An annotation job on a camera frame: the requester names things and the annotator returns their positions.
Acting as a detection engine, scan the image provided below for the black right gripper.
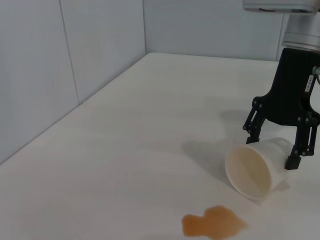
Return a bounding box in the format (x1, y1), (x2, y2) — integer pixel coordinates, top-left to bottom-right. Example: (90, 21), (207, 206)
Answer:
(242, 47), (320, 171)

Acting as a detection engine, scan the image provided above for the white paper cup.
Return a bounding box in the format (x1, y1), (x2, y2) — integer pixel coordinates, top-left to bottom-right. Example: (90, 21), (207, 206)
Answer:
(224, 136), (295, 202)

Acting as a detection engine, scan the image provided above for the orange-brown liquid stain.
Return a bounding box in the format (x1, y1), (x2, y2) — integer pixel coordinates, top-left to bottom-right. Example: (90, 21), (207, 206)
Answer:
(181, 204), (249, 239)

